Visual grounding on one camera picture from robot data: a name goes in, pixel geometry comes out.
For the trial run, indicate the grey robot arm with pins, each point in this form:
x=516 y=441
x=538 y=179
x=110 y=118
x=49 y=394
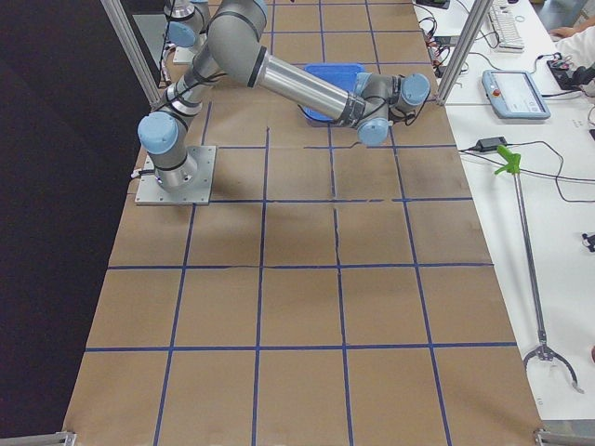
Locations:
x=227 y=42
x=187 y=21

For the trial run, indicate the blue plastic tray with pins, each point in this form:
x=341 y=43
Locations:
x=342 y=75

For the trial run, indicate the black power adapter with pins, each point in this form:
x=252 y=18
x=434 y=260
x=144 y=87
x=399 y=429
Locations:
x=490 y=144

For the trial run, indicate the teach pendant tablet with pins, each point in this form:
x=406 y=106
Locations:
x=513 y=95

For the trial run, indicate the white keyboard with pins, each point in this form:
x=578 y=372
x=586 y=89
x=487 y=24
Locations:
x=503 y=24

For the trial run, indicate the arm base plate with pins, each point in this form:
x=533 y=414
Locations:
x=184 y=55
x=189 y=184

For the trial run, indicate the green handled reacher grabber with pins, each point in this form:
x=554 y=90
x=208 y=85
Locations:
x=543 y=352

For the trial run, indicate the aluminium frame post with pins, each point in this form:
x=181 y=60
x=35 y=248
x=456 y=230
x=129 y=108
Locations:
x=469 y=32

